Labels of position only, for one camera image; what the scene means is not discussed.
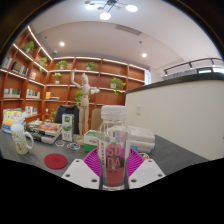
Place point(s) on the tall green white carton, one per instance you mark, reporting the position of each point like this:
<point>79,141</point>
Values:
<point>67,128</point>

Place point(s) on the ceiling air vent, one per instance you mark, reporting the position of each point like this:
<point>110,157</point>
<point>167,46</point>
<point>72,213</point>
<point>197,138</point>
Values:
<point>128,29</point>

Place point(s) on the orange wooden shelf unit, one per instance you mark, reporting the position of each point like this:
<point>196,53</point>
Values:
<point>106,76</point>

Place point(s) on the recessed ceiling spotlight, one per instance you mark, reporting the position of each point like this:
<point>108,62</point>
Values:
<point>144,55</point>
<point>62,43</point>

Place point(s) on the black ceiling track rail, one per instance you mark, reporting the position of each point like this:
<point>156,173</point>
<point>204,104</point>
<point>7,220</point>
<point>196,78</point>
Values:
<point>190,63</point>

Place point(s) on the small round badge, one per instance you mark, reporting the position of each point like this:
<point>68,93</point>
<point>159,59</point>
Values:
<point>60,143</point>
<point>73,146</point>
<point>144,155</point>

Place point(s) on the ceiling lamp with round lights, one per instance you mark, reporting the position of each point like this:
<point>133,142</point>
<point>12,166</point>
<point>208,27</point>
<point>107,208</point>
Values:
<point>105,15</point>

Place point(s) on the wooden artist mannequin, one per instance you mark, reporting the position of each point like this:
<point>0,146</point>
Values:
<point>84,103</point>

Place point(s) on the small green white box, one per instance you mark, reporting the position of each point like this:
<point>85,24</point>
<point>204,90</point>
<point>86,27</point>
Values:
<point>90,140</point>

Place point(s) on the stack of colourful books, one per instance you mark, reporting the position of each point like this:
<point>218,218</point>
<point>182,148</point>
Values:
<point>11,118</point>

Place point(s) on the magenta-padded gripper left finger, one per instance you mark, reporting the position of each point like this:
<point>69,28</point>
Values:
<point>80,173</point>

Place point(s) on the flat round red coaster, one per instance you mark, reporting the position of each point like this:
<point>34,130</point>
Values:
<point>55,161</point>

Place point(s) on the clear bottle with pink label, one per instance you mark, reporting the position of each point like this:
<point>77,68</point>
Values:
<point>114,160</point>

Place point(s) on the yellow striped cartoon mug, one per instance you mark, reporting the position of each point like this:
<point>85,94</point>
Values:
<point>20,140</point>

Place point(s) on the white wall switch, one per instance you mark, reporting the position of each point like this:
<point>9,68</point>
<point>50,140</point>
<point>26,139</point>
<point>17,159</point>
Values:
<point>138,110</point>

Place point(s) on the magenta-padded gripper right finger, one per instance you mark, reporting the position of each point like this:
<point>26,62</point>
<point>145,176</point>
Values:
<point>146,173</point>

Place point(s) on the stack of dark books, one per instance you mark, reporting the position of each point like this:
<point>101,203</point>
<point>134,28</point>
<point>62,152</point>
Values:
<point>45,130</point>

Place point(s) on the tan chair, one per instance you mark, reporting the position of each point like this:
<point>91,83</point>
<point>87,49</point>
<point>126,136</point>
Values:
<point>95,118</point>

